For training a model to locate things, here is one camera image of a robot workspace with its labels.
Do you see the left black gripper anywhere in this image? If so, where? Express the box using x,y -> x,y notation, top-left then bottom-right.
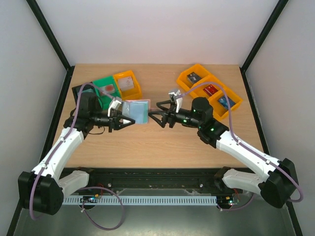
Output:
91,110 -> 135,133

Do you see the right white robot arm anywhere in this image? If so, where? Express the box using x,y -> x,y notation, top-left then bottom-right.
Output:
149,97 -> 298,208

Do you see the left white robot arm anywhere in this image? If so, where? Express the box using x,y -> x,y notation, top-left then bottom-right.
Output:
18,92 -> 135,220

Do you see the red patterned card stack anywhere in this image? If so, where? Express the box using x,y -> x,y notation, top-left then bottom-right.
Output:
100,84 -> 116,96

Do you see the beige card stack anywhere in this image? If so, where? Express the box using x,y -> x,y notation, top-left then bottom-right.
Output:
117,76 -> 134,91

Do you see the dark grey card stack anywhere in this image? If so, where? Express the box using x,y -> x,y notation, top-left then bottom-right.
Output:
187,72 -> 201,84

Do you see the yellow bin with dark cards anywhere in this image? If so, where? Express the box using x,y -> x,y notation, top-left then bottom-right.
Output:
176,64 -> 210,91

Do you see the yellow bin with red cards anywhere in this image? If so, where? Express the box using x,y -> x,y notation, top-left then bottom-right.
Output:
187,75 -> 225,99

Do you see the blue card stack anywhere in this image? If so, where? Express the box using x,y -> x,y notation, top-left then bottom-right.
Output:
218,96 -> 236,110

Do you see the yellow bin with blue cards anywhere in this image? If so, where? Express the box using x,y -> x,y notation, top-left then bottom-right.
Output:
203,88 -> 243,120

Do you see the green bin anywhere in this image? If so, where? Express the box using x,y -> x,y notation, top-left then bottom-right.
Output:
92,76 -> 122,110

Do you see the left yellow bin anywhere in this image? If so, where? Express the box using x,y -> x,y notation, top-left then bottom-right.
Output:
113,70 -> 142,100

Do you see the black bin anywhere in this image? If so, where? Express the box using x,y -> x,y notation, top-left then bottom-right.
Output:
71,85 -> 81,104

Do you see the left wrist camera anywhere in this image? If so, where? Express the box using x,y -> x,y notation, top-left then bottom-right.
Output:
107,96 -> 123,117

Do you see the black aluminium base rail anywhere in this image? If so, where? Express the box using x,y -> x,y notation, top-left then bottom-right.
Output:
88,168 -> 244,195

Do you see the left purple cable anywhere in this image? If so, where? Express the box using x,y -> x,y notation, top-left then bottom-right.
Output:
29,82 -> 124,231

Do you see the purple cable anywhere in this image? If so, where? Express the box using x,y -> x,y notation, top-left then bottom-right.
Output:
176,83 -> 304,212
29,82 -> 124,231

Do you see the white slotted cable duct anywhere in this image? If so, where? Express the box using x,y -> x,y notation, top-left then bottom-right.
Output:
63,196 -> 217,206

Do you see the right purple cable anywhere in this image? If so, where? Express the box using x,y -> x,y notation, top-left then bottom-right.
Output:
176,83 -> 304,212

